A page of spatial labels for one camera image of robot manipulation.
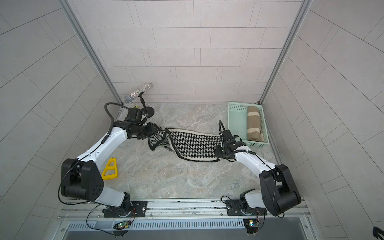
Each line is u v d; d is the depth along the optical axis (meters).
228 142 0.68
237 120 1.05
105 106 0.67
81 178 0.41
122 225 0.65
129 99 0.88
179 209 0.72
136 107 1.12
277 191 0.41
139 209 0.71
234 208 0.71
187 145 0.93
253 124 0.98
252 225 0.68
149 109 1.17
